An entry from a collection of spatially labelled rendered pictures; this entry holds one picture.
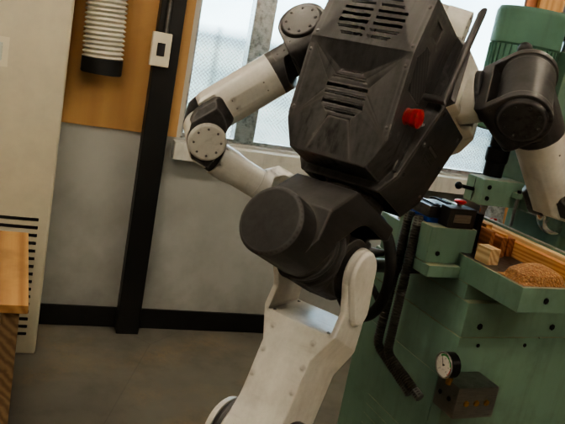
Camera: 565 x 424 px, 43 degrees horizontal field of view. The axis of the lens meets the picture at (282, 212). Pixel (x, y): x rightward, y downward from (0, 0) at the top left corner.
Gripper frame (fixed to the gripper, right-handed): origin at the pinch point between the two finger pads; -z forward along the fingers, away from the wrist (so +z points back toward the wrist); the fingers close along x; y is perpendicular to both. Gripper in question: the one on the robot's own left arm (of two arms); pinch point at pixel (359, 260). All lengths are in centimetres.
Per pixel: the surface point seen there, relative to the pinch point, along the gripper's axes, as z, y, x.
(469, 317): -27.8, -1.4, 12.4
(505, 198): -30.5, 35.4, 14.3
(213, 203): -27, 70, -133
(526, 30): -1, 60, 34
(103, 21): 57, 86, -106
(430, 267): -13.7, 4.5, 9.4
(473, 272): -21.1, 6.4, 16.4
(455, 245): -17.3, 12.7, 12.4
